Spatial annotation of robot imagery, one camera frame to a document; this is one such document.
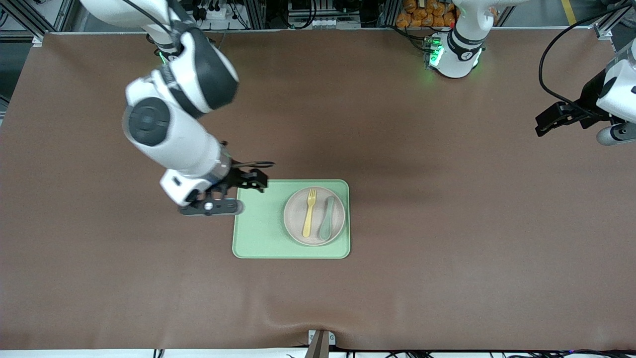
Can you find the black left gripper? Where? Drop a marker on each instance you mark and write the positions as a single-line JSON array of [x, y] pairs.
[[591, 99]]

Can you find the metal table clamp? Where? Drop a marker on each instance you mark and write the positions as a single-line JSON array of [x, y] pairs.
[[320, 345]]

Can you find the yellow plastic fork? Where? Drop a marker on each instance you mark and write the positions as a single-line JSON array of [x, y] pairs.
[[309, 216]]

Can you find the brown table mat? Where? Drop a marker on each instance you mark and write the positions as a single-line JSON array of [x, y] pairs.
[[447, 223]]

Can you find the white power strip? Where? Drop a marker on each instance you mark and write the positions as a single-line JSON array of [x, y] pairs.
[[218, 14]]

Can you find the aluminium frame strut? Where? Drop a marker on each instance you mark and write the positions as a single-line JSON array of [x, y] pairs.
[[603, 31], [63, 15]]

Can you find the light green rectangular tray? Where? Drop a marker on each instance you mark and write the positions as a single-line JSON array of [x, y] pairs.
[[263, 233]]

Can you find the round beige plate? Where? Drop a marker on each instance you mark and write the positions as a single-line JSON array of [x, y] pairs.
[[298, 219]]

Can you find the small green-lit control box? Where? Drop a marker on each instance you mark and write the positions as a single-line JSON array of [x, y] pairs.
[[431, 47]]

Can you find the bag of orange buns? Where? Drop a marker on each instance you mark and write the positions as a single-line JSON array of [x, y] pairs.
[[422, 15]]

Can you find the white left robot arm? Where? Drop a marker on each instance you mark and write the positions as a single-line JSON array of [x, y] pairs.
[[462, 54]]

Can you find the white connector strip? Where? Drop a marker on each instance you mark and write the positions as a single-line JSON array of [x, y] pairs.
[[323, 22]]

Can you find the sage green plastic spoon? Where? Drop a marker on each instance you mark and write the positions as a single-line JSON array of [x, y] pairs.
[[327, 221]]

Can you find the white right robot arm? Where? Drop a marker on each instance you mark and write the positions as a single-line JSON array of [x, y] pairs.
[[179, 139]]

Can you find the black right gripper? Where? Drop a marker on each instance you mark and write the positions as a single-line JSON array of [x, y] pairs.
[[240, 177]]

